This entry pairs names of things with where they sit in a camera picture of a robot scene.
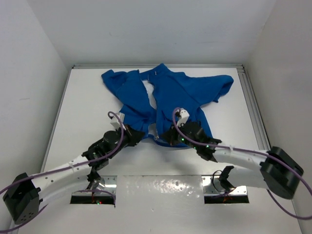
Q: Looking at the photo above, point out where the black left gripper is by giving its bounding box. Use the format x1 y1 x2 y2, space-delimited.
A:
107 123 144 158

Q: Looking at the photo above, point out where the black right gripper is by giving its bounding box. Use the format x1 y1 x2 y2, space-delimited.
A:
160 121 198 150

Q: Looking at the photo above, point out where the blue zip-up jacket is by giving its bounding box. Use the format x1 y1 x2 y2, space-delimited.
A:
101 64 234 138

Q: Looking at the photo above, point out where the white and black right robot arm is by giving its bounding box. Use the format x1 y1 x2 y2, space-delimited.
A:
160 122 303 199

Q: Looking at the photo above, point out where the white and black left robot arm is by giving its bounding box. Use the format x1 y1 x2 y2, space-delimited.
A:
3 125 145 225

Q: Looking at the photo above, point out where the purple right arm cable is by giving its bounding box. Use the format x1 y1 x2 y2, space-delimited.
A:
172 107 312 219

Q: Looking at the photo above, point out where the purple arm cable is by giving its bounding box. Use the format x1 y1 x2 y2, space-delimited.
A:
172 107 312 219
0 111 127 232

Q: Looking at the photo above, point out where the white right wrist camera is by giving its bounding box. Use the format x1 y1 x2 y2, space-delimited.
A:
175 108 190 127

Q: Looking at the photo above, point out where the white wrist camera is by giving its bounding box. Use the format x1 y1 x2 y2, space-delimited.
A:
175 108 190 127
110 113 125 130

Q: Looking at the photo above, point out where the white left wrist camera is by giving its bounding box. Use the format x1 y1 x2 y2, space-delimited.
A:
110 113 125 130

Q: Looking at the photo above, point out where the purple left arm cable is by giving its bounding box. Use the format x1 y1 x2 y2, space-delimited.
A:
0 111 127 232

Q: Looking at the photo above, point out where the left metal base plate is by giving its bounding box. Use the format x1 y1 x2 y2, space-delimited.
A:
72 175 117 196

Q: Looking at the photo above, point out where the metal base plate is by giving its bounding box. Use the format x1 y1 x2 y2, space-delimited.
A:
202 175 249 195
72 175 117 196

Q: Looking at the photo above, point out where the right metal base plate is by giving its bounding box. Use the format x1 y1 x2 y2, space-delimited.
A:
202 175 249 195

